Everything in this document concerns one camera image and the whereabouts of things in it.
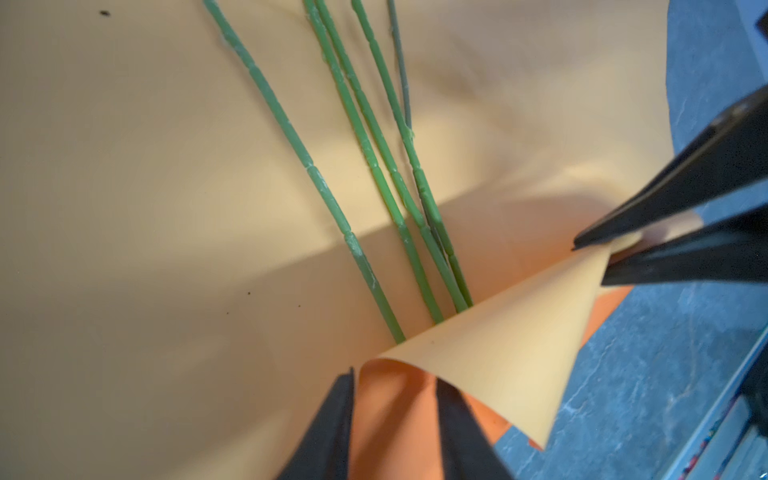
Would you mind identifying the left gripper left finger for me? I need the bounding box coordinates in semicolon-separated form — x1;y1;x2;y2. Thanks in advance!
276;368;355;480

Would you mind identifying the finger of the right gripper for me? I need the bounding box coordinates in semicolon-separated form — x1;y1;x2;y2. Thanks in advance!
573;86;767;250
602;205;767;287

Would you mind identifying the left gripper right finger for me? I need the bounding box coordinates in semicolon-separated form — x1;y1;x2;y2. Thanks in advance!
436;379;513;480

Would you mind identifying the orange wrapping paper sheet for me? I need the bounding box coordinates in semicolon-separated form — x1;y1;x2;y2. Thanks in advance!
1;1;673;479

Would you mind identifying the cream rose fake flower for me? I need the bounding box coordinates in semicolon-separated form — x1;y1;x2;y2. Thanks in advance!
203;0;406;344

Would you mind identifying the light pink rose fake flower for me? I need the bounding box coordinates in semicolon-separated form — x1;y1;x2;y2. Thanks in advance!
351;1;473;312

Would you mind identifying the dark pink rose fake flower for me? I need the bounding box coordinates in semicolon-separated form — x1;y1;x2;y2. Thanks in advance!
303;0;444;324

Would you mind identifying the aluminium front rail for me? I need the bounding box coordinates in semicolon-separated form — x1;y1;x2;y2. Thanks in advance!
656;328;767;479

